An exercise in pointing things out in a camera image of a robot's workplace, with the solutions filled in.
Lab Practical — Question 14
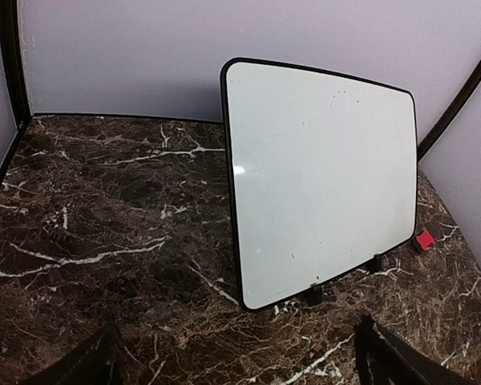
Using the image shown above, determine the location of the black frame post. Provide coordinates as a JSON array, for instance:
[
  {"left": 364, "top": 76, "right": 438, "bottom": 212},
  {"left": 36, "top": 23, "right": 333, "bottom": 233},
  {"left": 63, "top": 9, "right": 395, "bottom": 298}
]
[
  {"left": 417, "top": 59, "right": 481, "bottom": 161},
  {"left": 0, "top": 0, "right": 32, "bottom": 130}
]

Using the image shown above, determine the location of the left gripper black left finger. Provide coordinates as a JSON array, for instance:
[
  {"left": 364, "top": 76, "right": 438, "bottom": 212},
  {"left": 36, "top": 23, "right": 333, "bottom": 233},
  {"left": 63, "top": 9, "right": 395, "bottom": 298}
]
[{"left": 22, "top": 324, "right": 123, "bottom": 384}]

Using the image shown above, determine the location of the black whiteboard stand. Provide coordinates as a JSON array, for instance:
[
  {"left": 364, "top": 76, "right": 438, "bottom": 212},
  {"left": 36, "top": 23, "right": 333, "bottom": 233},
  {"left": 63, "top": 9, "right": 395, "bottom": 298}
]
[{"left": 302, "top": 254, "right": 382, "bottom": 306}]

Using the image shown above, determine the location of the left black frame post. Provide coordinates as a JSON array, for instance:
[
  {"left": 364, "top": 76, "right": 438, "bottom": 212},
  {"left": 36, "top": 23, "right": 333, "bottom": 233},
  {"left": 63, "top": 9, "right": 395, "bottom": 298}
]
[{"left": 0, "top": 0, "right": 32, "bottom": 130}]

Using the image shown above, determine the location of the white whiteboard with black frame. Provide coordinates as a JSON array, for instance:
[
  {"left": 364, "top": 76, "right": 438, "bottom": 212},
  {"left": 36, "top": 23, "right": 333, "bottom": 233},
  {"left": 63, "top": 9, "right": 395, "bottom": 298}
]
[{"left": 220, "top": 58, "right": 418, "bottom": 311}]

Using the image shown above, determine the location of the red whiteboard eraser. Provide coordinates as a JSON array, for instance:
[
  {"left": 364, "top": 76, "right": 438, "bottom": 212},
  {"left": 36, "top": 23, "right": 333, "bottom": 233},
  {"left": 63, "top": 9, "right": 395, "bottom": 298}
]
[{"left": 413, "top": 229, "right": 435, "bottom": 253}]

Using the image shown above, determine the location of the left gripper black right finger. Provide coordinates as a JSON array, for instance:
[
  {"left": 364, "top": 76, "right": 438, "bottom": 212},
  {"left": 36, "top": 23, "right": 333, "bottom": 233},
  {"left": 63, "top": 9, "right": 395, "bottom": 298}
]
[{"left": 354, "top": 315, "right": 470, "bottom": 384}]

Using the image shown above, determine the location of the right black frame post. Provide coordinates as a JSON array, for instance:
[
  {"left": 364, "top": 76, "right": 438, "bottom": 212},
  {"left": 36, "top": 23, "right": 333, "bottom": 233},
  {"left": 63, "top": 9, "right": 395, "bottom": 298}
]
[{"left": 417, "top": 59, "right": 481, "bottom": 161}]

